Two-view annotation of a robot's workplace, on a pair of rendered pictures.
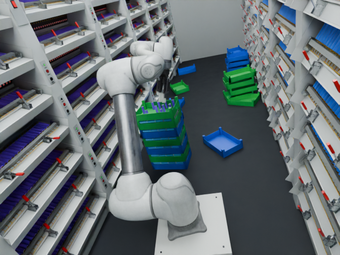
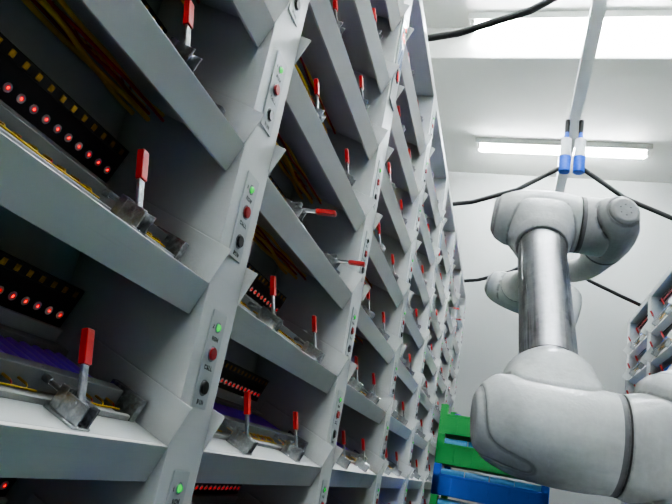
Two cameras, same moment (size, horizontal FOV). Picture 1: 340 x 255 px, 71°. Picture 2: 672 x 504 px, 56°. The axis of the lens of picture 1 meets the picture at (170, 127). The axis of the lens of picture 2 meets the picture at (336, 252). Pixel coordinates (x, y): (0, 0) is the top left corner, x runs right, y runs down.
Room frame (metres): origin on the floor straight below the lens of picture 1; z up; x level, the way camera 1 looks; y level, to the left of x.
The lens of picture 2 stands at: (-0.15, 0.65, 0.36)
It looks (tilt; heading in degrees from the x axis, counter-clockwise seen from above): 18 degrees up; 358
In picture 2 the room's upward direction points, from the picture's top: 11 degrees clockwise
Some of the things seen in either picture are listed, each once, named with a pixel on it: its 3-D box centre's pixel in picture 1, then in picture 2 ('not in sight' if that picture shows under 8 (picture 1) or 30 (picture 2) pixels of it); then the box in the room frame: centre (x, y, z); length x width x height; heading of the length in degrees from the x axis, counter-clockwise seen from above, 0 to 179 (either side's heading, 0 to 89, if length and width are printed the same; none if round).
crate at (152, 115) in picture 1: (157, 108); (497, 430); (1.66, 0.06, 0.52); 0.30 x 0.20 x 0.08; 67
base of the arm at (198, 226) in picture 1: (182, 213); not in sight; (0.81, 0.05, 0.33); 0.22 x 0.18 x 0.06; 179
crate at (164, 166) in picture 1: (171, 158); not in sight; (1.66, 0.06, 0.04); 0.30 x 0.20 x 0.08; 67
